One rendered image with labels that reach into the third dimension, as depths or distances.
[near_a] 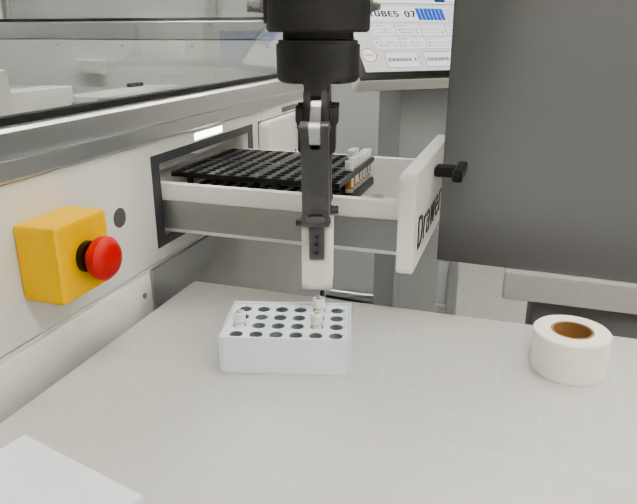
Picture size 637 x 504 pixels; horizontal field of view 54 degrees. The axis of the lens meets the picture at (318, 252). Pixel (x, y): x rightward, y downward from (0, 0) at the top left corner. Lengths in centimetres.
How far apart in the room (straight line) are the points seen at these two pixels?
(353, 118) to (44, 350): 193
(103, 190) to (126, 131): 8
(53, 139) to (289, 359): 30
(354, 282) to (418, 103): 108
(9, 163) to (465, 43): 55
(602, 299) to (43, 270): 67
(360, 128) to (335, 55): 189
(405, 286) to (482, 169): 103
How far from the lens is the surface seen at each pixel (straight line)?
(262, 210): 72
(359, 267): 258
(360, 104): 242
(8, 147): 58
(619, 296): 90
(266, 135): 103
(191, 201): 76
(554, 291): 89
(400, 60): 160
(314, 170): 54
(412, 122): 173
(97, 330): 71
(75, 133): 65
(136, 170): 73
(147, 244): 76
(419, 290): 189
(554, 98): 84
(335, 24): 54
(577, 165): 85
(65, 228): 57
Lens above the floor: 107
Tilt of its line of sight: 19 degrees down
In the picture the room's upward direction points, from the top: straight up
